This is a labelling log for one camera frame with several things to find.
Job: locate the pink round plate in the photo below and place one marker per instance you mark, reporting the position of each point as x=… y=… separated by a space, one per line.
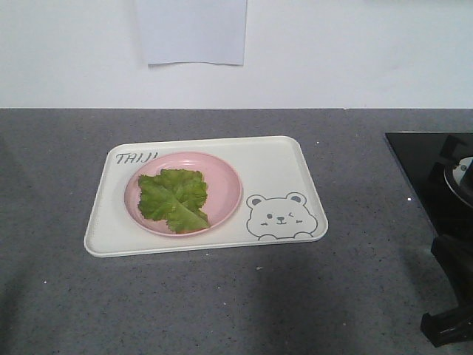
x=224 y=189

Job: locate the cream bear serving tray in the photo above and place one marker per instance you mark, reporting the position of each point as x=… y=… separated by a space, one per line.
x=279 y=201

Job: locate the green lettuce leaf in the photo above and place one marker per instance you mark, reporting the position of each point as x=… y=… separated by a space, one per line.
x=176 y=196

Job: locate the black glass gas stove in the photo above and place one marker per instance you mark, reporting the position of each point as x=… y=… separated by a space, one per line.
x=418 y=154

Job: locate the white paper on wall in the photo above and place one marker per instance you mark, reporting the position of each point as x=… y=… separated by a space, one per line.
x=211 y=32

